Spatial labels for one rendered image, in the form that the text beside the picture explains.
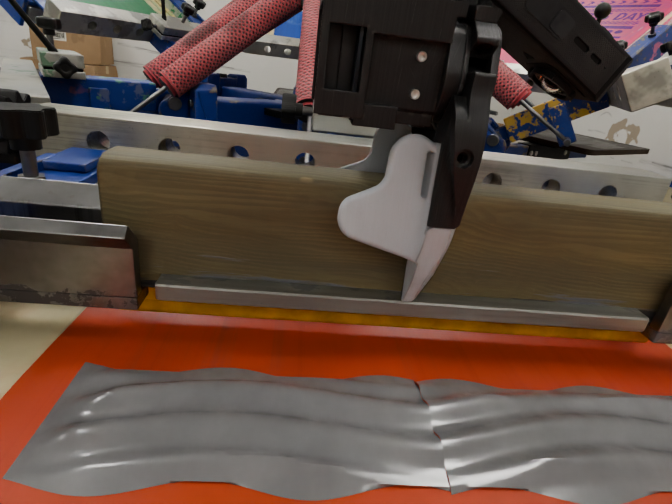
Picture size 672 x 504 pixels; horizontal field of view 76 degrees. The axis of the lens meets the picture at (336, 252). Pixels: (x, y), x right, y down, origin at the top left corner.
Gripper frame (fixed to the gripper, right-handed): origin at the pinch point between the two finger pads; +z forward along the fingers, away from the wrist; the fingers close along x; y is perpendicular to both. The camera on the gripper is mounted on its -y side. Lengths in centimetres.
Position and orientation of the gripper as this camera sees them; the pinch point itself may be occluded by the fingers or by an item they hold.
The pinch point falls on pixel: (412, 262)
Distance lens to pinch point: 27.5
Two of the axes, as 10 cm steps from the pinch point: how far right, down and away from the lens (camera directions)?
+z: -1.2, 9.1, 4.1
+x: 0.7, 4.2, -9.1
